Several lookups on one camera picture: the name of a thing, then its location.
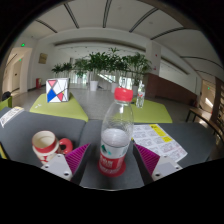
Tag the red and white mug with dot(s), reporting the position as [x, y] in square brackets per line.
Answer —
[45, 145]

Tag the black chair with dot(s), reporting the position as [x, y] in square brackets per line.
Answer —
[6, 95]

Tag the brown framed wall picture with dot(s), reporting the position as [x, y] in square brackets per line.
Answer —
[43, 58]

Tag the green exit sign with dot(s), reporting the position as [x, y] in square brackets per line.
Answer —
[23, 44]

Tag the wooden shelf unit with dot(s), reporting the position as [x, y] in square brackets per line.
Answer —
[220, 106]

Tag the long wooden bench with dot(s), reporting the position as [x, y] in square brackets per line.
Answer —
[206, 116]

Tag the group of potted plants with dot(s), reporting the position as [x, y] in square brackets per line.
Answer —
[100, 63]

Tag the printed sheet with yellow patches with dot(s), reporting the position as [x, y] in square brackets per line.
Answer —
[160, 140]

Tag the red fire extinguisher box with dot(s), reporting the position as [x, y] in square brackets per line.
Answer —
[38, 83]

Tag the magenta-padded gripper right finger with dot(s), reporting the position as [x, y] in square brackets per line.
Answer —
[164, 166]

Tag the yellow chair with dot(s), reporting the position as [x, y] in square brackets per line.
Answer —
[2, 151]

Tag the white printed booklet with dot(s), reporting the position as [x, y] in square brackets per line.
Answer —
[10, 116]

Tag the white cube with coloured triangles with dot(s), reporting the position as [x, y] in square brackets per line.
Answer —
[57, 90]

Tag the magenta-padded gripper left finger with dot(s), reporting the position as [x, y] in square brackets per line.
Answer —
[59, 165]

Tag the green chair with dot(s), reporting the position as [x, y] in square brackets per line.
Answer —
[5, 104]

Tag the red-capped clear water bottle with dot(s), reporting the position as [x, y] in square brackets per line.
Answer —
[115, 140]

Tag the green table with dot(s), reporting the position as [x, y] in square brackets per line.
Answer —
[60, 109]
[153, 112]

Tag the small clear plastic bottle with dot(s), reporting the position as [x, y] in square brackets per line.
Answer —
[140, 96]

